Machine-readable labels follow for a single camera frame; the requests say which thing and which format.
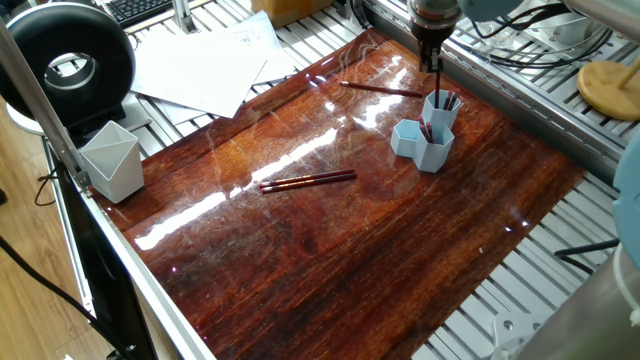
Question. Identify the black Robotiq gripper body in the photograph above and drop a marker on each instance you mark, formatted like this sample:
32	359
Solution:
433	18

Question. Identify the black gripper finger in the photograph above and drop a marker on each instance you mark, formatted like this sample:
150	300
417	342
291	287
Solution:
425	52
437	52

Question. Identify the light blue hexagonal pen holder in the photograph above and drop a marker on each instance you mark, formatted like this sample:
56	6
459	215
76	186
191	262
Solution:
420	155

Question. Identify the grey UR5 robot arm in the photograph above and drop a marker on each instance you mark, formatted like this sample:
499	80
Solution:
610	300

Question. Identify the grey pentagonal pen holder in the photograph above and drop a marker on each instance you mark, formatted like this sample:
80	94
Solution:
115	175

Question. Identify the small tan box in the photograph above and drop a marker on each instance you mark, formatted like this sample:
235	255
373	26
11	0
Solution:
285	10

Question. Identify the small white paper sheet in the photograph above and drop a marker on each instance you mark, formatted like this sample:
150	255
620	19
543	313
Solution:
250	40

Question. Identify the yellow wooden disc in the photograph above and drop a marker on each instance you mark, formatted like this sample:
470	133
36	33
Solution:
610	90

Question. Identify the large white paper sheet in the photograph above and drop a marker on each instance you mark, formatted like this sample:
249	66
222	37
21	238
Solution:
200	70

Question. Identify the brown wood-grain board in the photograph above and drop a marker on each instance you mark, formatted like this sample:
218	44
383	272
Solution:
330	260

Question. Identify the black keyboard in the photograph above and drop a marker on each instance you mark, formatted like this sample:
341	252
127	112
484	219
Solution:
140	10

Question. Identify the silver metal post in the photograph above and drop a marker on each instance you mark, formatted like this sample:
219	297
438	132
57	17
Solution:
184	15

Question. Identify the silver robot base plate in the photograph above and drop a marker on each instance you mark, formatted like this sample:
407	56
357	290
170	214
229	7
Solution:
515	340

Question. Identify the grey aluminium frame rail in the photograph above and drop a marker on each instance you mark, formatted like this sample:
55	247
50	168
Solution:
45	105

